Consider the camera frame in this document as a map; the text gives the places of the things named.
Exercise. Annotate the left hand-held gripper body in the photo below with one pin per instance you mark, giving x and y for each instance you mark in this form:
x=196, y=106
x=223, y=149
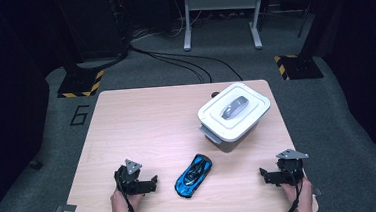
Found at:
x=128, y=183

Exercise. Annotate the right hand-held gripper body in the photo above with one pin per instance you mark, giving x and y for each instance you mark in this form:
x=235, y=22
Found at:
x=290, y=170

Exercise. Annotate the blue toy car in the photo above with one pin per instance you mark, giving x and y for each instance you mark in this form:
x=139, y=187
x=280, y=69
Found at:
x=193, y=175

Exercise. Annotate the white plastic container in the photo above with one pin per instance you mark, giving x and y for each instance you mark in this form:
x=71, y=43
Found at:
x=243, y=113

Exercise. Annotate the translucent grey storage box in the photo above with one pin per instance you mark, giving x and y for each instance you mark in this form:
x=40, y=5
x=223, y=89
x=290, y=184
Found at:
x=211, y=136

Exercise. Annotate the person's left hand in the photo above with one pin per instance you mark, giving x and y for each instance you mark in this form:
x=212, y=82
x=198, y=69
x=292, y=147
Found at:
x=123, y=205

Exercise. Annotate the person's right hand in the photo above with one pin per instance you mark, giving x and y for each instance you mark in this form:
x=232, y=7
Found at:
x=304, y=194

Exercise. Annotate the small black floor object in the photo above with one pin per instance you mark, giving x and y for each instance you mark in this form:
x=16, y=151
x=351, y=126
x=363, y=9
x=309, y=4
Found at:
x=35, y=164

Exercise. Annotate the black stand with striped base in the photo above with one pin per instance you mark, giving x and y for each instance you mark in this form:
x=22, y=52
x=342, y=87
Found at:
x=302, y=67
x=79, y=83

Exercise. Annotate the dark curtain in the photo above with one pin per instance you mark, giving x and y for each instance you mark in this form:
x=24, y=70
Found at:
x=366, y=56
x=5, y=98

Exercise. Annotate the black equipment cabinet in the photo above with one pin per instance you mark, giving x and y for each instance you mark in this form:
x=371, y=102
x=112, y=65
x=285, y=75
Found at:
x=93, y=22

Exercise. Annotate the white metal stand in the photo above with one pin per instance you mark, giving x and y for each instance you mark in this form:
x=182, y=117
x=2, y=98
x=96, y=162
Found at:
x=222, y=1

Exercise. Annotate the grey metal table bracket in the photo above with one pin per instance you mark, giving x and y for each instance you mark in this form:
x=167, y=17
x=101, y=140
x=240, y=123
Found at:
x=317, y=191
x=66, y=208

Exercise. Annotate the dark metal frame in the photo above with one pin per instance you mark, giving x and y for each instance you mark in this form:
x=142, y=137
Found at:
x=303, y=21

